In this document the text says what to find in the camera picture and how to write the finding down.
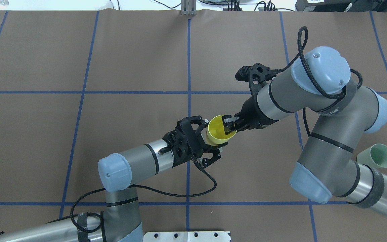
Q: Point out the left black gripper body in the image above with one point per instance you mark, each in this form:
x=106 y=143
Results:
x=209 y=156

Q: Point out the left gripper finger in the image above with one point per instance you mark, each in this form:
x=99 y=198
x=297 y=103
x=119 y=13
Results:
x=214 y=150
x=198 y=124

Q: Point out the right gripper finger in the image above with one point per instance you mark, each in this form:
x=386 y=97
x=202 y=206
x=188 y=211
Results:
x=242 y=127

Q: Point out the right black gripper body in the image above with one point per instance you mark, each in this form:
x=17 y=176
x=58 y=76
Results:
x=252 y=116

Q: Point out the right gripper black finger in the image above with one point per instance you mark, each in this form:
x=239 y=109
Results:
x=229 y=123

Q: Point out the yellow plastic cup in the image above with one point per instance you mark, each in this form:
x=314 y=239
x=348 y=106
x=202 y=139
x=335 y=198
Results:
x=215 y=134

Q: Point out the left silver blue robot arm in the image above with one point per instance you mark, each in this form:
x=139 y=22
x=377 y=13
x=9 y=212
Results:
x=120 y=174

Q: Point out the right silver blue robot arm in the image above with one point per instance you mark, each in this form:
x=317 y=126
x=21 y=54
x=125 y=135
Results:
x=325 y=168

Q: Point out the green plastic cup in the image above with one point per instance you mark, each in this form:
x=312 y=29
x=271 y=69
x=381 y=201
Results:
x=374 y=156

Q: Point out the black box with label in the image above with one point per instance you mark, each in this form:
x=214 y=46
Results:
x=322 y=5

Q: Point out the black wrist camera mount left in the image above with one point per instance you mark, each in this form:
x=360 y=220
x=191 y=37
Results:
x=183 y=143

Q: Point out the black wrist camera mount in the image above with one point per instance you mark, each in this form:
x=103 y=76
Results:
x=256 y=75
x=183 y=143

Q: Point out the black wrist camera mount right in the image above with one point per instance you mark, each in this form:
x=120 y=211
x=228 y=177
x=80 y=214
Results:
x=256 y=75

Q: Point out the white pedestal column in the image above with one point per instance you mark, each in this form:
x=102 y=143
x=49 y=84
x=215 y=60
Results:
x=188 y=236

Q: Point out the small electronics board with wires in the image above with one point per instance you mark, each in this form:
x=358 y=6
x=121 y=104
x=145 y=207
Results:
x=264 y=5

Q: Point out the aluminium frame post right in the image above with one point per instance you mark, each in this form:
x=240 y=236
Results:
x=189 y=8

